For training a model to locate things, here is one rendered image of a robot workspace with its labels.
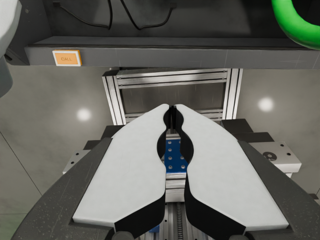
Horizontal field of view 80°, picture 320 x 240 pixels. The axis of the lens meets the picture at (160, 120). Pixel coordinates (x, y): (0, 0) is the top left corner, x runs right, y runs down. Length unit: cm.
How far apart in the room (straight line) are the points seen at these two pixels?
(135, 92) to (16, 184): 188
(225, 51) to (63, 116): 155
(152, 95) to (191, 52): 88
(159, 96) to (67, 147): 110
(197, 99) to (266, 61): 87
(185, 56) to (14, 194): 269
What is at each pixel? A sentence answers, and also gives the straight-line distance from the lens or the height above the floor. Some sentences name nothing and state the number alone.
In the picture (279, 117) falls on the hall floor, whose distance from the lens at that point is 185.
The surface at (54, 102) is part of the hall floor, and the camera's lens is 177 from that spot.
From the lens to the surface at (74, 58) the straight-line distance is 44.
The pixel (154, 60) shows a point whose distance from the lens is 42.
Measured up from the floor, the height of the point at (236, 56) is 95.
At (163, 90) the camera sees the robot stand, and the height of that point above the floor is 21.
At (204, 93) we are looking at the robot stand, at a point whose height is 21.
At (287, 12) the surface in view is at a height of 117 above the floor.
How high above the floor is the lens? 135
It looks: 57 degrees down
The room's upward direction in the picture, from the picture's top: 177 degrees counter-clockwise
